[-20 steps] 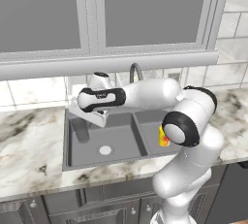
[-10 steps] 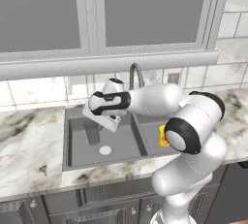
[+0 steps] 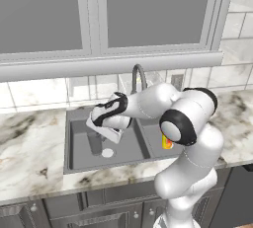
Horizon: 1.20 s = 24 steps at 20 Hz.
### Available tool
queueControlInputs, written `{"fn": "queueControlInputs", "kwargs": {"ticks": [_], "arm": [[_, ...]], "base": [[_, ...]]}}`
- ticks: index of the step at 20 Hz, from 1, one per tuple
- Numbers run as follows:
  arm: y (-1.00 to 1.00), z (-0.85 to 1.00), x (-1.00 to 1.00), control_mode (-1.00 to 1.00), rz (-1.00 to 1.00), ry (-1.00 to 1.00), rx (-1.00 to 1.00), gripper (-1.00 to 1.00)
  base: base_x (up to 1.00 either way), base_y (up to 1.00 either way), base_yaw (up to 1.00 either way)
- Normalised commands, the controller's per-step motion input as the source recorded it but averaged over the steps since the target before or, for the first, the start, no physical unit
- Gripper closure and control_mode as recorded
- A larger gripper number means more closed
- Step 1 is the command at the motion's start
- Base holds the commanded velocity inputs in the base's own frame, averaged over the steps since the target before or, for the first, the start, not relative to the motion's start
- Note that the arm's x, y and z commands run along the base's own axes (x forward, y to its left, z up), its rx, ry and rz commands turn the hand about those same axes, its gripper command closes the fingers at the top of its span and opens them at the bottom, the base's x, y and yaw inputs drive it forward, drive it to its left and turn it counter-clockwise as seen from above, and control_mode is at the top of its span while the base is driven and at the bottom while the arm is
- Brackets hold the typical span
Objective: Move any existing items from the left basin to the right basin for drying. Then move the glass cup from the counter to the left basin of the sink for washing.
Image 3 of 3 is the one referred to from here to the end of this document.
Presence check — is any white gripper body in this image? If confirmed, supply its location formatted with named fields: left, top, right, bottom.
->
left=85, top=114, right=125, bottom=145

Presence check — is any grey cup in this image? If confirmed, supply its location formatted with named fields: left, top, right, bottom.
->
left=86, top=130, right=107, bottom=157

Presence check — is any white round sink drain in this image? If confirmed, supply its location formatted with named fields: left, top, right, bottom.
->
left=101, top=148, right=116, bottom=159

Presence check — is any grey double basin sink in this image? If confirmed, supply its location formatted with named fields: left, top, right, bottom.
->
left=62, top=105, right=186, bottom=176

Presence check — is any dark grey sink front panel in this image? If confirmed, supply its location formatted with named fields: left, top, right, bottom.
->
left=42, top=182, right=161, bottom=220

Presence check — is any yellow orange bottle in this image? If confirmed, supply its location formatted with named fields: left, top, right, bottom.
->
left=160, top=132, right=174, bottom=150

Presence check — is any grey window sill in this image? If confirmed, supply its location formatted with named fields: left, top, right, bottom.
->
left=0, top=49, right=224, bottom=84

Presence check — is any grey curved tap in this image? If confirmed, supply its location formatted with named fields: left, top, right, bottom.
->
left=130, top=63, right=148, bottom=96

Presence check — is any dark grey cupboard door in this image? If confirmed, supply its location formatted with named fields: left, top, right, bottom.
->
left=48, top=201, right=144, bottom=228
left=0, top=200, right=44, bottom=228
left=141, top=197, right=170, bottom=228

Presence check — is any grey framed window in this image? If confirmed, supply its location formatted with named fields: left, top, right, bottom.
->
left=0, top=0, right=93, bottom=64
left=96, top=0, right=229, bottom=56

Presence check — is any dark grey dishwasher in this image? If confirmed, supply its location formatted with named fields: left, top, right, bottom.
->
left=209, top=165, right=253, bottom=228

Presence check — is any grey wall socket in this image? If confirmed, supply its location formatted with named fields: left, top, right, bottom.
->
left=170, top=73, right=185, bottom=92

